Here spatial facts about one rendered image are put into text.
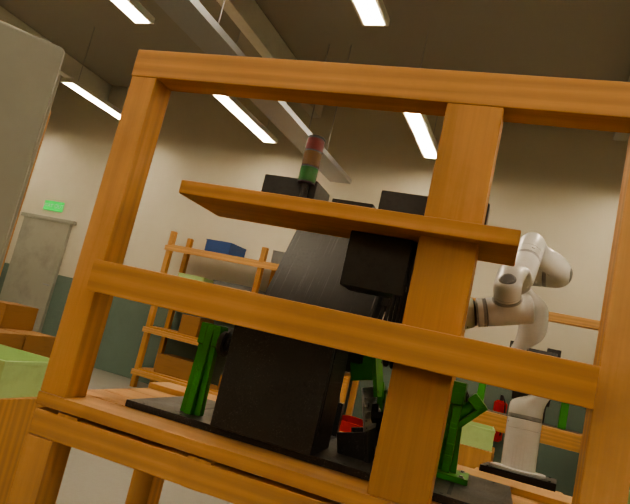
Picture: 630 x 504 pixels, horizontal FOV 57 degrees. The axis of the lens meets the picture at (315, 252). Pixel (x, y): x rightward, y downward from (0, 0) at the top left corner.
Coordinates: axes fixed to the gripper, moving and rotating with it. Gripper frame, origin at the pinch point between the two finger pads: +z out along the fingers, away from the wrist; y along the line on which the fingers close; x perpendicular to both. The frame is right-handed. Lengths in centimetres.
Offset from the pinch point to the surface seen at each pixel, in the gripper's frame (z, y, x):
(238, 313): 45, 25, 25
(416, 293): 0.7, 25.6, 23.4
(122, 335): 449, -398, -505
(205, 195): 55, 47, 0
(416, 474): 4, -4, 52
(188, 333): 311, -353, -443
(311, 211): 25, 43, 9
